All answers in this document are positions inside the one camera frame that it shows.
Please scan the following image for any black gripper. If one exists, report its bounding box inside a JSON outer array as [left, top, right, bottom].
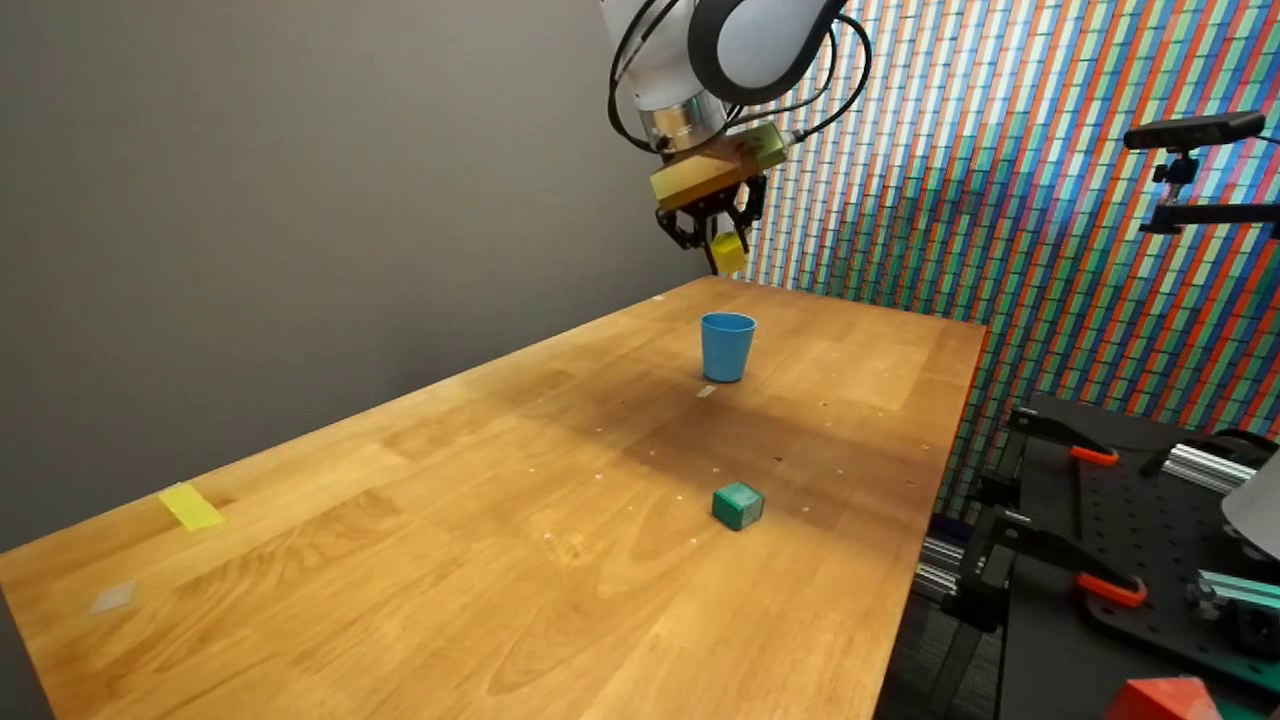
[[656, 173, 773, 275]]

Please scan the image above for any yellow block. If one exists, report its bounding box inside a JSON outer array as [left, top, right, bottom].
[[708, 233, 752, 281]]

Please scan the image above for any blue plastic cup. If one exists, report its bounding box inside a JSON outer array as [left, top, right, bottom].
[[701, 309, 762, 389]]

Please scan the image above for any green block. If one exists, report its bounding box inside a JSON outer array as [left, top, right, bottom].
[[708, 482, 767, 538]]

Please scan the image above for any red block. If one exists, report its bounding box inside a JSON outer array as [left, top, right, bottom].
[[1099, 674, 1224, 720]]

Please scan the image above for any black perforated breadboard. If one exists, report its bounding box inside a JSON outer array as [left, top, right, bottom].
[[995, 396, 1280, 720]]

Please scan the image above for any grey white panel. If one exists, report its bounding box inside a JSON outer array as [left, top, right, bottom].
[[1217, 450, 1280, 569]]

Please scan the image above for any yellow tape strip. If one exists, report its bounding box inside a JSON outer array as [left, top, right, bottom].
[[153, 482, 227, 540]]

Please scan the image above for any teal plastic part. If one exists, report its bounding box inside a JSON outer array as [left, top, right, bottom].
[[1188, 569, 1280, 700]]

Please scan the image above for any yellowish wrist camera box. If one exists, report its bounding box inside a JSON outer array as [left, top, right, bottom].
[[648, 119, 791, 218]]

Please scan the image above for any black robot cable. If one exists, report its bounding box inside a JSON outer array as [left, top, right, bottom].
[[603, 0, 882, 153]]

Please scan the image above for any orange-handled black clamp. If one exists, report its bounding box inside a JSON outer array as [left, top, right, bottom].
[[1005, 405, 1130, 478], [988, 508, 1151, 618]]

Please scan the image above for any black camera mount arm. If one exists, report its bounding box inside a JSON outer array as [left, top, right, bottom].
[[1142, 147, 1280, 245]]

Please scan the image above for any black camera bar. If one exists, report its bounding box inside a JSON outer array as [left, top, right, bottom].
[[1119, 110, 1273, 158]]

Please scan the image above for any silver aluminium rail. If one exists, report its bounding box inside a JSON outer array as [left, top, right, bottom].
[[1158, 435, 1270, 500]]

